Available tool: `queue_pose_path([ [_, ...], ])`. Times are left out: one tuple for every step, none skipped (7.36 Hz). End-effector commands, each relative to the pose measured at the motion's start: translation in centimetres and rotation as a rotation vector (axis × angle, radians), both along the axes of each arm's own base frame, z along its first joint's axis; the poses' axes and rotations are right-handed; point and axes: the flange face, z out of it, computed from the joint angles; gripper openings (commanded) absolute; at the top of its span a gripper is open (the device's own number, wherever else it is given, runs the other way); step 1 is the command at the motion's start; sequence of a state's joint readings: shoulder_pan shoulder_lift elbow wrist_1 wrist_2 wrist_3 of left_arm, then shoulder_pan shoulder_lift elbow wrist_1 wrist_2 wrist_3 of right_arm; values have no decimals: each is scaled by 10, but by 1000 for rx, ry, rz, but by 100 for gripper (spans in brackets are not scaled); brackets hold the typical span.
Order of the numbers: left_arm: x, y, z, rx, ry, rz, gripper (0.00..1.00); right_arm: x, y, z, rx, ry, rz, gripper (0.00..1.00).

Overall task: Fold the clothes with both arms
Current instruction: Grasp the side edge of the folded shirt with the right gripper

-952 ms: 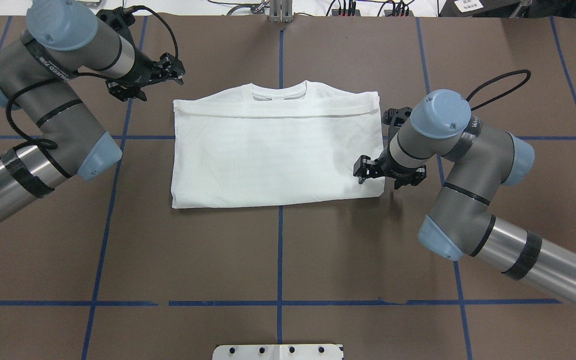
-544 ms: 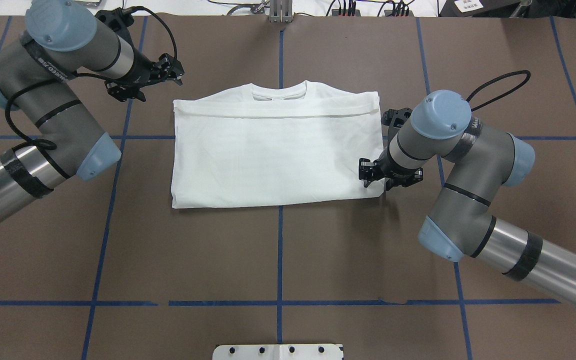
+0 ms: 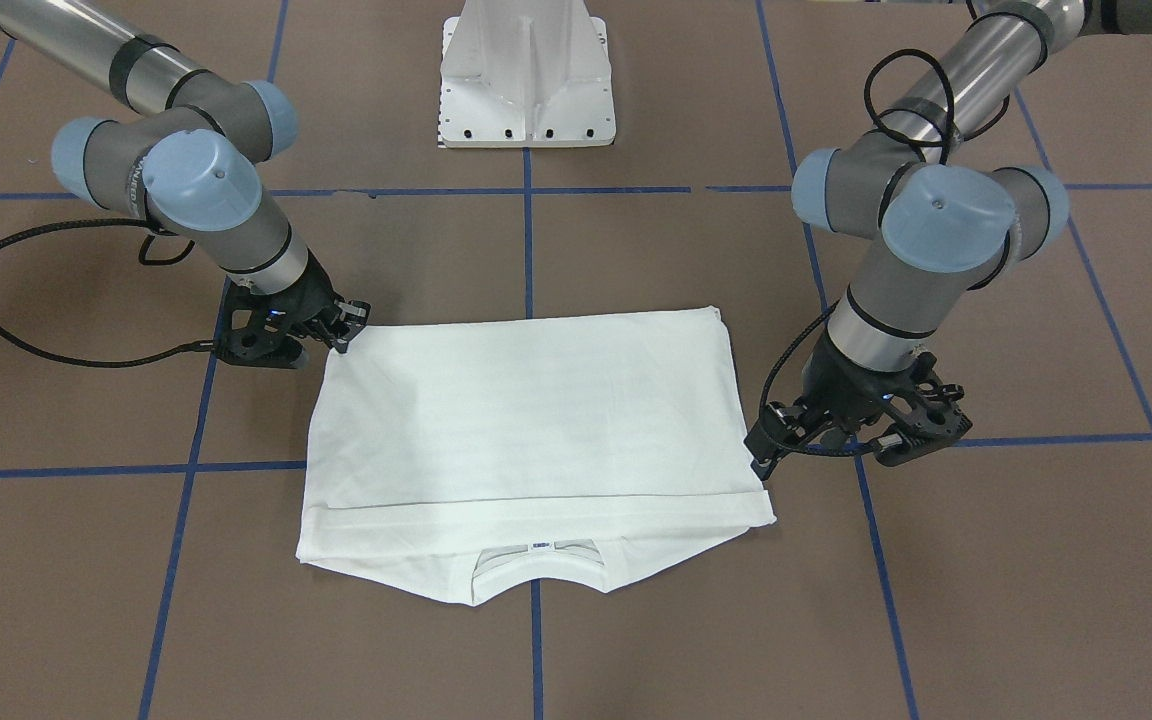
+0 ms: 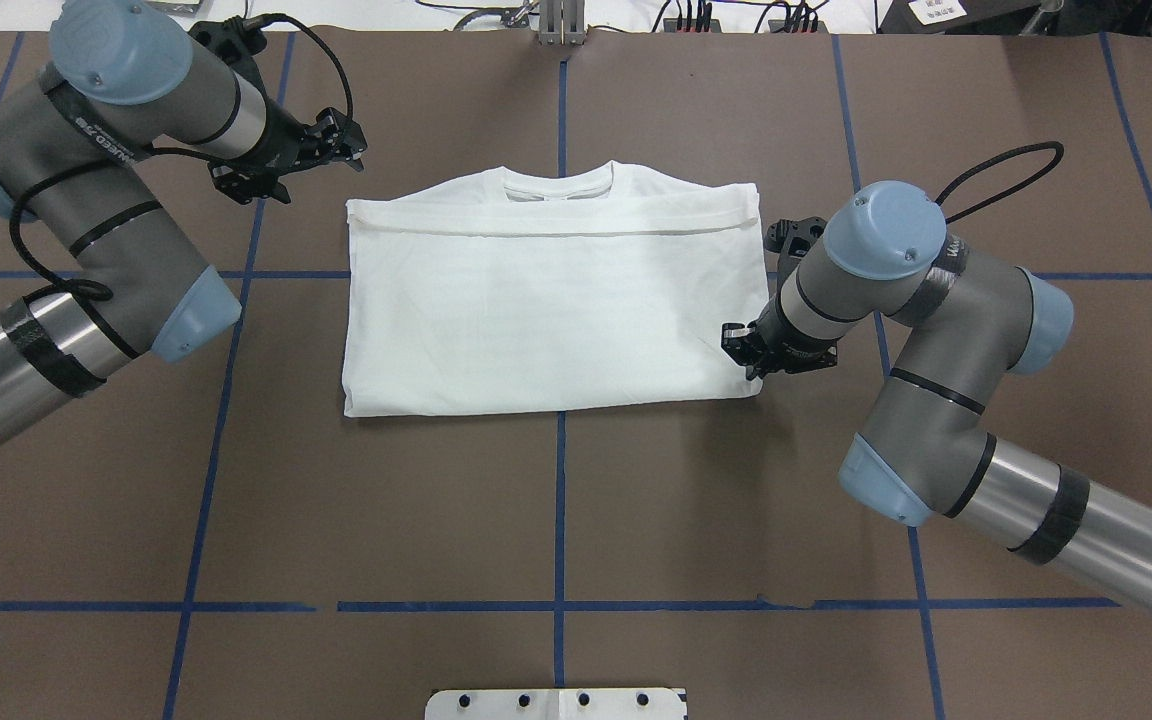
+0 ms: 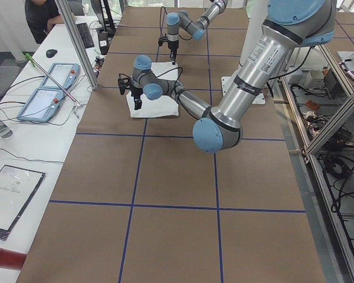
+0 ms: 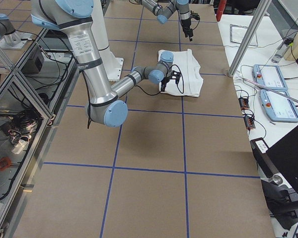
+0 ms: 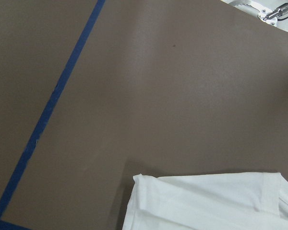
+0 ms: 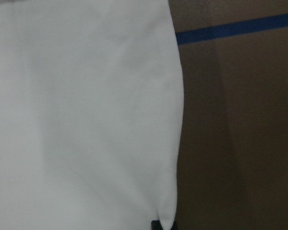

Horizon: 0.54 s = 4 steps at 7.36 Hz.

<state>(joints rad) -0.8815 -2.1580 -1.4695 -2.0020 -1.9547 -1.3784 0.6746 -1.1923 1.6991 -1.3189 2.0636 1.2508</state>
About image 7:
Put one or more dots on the white long-sleeve printed shirt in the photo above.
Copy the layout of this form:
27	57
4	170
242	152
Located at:
230	201

